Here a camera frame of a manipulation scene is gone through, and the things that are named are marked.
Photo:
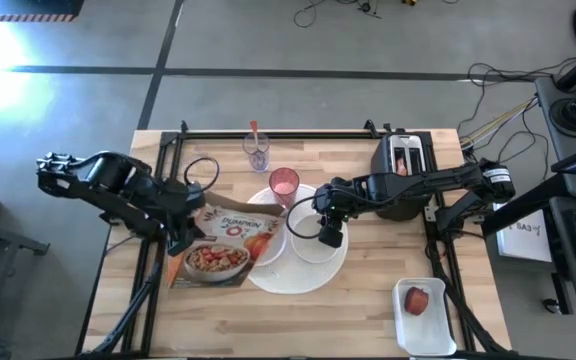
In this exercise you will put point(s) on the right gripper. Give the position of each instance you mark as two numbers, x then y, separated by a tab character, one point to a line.
330	232

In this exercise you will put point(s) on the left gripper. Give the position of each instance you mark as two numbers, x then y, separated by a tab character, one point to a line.
183	235

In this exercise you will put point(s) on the white ceramic bowl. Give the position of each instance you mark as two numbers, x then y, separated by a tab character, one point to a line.
310	252

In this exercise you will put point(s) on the pumpkin cereal box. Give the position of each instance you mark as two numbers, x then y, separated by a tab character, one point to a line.
218	240

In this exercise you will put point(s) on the white round woven placemat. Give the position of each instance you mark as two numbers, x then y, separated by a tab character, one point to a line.
298	275

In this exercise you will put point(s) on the beige round plate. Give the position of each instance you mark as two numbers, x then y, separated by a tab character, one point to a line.
277	245

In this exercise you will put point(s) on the red plastic tumbler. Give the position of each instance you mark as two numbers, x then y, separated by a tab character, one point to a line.
284	187

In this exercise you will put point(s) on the bagel half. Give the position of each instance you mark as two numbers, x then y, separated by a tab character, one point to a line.
401	167

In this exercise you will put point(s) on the clear glass tumbler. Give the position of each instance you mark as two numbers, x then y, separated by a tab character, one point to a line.
258	160

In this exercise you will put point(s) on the red apple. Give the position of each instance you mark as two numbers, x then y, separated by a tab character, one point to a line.
416	301

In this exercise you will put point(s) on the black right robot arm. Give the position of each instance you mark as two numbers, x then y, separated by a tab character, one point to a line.
443	180

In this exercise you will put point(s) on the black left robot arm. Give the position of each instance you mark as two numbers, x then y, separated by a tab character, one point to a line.
113	175

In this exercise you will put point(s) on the black chrome-top toaster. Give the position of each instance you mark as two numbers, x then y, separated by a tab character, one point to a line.
380	160

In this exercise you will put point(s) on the white rectangular tray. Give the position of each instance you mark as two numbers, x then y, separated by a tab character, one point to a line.
428	335

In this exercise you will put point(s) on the gray metal stand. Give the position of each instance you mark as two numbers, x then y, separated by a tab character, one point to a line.
8	239

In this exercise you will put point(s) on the white paper sheet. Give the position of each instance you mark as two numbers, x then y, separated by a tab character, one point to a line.
523	240

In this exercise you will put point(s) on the black diagonal stand bar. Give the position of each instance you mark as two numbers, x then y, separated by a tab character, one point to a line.
528	210

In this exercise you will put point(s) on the small black floor object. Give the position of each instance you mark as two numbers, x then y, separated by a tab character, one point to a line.
552	305

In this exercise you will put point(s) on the black mat with hazard stripe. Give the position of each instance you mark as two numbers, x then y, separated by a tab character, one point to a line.
18	6

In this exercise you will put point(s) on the black metal table frame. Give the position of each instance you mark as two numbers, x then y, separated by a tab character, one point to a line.
218	134

